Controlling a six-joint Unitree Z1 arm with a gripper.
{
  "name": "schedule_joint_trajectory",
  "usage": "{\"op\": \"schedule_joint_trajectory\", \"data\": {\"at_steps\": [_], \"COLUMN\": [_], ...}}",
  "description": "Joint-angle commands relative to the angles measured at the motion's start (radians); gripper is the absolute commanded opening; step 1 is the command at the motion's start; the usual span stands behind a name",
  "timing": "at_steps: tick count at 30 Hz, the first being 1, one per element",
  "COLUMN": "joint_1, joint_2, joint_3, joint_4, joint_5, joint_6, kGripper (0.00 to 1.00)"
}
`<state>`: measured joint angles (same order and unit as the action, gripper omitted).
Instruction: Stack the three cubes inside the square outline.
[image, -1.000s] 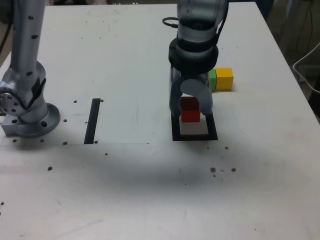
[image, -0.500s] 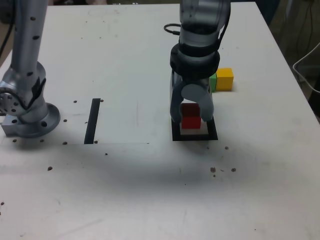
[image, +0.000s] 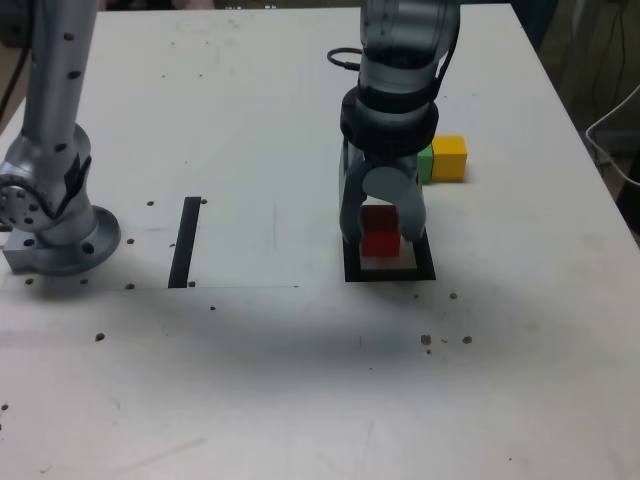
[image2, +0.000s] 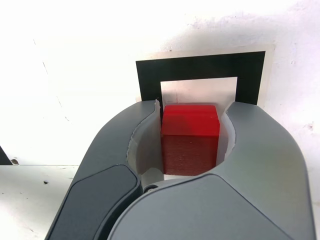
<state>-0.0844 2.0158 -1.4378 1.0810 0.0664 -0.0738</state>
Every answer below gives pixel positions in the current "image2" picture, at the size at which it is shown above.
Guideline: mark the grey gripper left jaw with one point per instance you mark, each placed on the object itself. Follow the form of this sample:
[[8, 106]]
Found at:
[[105, 150]]

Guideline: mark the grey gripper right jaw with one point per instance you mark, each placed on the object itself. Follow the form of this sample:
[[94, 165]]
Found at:
[[262, 162]]

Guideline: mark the red cube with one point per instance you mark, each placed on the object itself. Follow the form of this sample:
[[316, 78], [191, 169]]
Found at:
[[190, 130]]

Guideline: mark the black tape square outline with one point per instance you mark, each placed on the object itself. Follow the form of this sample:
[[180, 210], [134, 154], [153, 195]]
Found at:
[[147, 80]]

